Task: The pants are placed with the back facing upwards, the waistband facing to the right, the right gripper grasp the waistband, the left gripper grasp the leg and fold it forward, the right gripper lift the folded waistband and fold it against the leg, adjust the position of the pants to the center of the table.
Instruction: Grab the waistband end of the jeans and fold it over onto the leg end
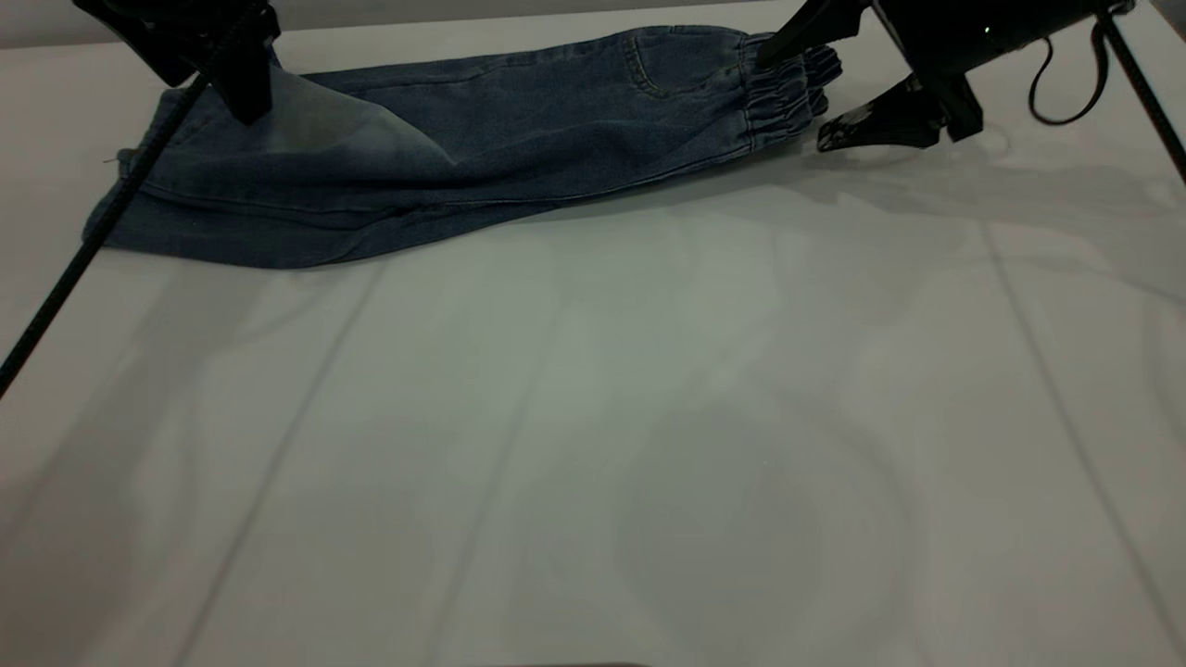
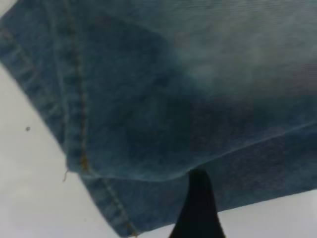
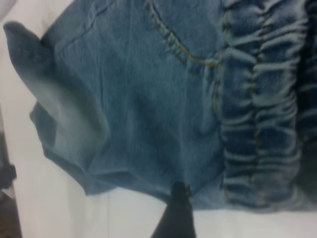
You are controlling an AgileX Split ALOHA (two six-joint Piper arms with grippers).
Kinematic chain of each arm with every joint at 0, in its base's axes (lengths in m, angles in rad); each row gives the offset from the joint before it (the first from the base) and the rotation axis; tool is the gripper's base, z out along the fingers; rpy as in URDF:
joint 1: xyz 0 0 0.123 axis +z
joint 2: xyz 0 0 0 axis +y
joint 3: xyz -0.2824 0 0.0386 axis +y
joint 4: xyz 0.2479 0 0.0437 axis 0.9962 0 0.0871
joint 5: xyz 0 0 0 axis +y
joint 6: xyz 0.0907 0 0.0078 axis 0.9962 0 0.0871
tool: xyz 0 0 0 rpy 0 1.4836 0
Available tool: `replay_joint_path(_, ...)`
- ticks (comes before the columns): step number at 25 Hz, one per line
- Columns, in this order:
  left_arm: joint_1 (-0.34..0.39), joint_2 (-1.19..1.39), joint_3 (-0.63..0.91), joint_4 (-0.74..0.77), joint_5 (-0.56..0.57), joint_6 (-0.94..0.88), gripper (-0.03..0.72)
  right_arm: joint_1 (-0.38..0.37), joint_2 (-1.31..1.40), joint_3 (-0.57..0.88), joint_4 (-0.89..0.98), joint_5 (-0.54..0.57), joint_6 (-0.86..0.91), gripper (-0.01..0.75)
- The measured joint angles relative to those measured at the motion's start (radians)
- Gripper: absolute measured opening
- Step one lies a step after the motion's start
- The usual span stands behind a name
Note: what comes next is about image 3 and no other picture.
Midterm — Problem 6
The blue denim jeans cartoon print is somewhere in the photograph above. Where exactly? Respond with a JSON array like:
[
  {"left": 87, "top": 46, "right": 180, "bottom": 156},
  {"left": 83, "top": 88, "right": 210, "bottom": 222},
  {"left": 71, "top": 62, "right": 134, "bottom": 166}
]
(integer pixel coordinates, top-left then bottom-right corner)
[{"left": 2, "top": 0, "right": 317, "bottom": 214}]

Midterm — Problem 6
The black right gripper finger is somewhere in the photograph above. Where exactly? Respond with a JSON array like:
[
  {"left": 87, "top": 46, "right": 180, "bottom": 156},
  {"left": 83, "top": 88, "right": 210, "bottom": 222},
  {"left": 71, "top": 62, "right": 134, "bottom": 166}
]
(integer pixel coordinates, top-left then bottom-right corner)
[{"left": 150, "top": 181, "right": 198, "bottom": 238}]

